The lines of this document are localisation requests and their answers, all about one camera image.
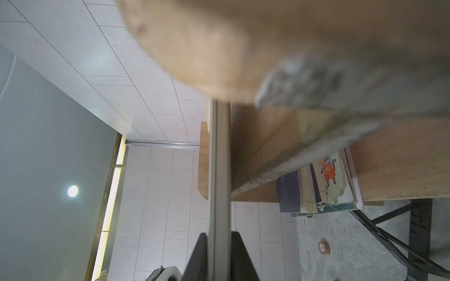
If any black laptop stand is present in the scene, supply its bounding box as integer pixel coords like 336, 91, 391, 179
349, 198, 450, 281

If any dark blue book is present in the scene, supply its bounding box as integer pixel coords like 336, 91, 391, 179
276, 171, 301, 213

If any silver laptop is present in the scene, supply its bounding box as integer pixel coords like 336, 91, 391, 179
208, 100, 232, 281

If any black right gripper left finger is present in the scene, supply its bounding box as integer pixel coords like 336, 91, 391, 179
181, 233, 208, 281

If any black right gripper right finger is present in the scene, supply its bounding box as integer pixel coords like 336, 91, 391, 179
230, 231, 260, 281

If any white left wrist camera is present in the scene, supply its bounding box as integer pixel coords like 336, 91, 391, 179
145, 266, 182, 281

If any red round tape roll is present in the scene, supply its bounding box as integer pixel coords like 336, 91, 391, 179
318, 241, 331, 255

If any green illustrated children's book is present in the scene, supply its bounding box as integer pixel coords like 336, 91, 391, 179
310, 152, 356, 208

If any wooden two-tier shelf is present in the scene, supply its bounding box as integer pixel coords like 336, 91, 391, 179
118, 1, 450, 195

